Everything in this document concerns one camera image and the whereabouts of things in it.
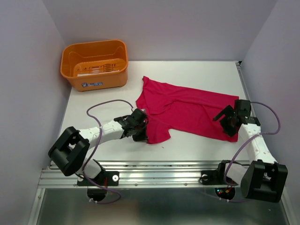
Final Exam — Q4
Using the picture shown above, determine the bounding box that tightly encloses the red t-shirt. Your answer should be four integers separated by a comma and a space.
136, 76, 239, 144

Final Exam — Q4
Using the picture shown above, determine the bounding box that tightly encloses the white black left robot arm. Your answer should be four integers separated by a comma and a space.
48, 109, 148, 185

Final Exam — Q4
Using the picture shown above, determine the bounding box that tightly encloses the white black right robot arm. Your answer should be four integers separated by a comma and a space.
213, 99, 288, 203

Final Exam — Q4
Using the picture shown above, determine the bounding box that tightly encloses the orange plastic basket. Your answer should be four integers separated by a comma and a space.
60, 40, 128, 92

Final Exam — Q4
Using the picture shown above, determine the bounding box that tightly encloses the aluminium rail frame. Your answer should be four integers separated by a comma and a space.
29, 61, 298, 225

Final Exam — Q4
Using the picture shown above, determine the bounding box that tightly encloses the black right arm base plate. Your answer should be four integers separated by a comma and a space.
199, 169, 237, 186

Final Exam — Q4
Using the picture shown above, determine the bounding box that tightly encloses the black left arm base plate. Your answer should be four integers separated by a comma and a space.
75, 171, 120, 187

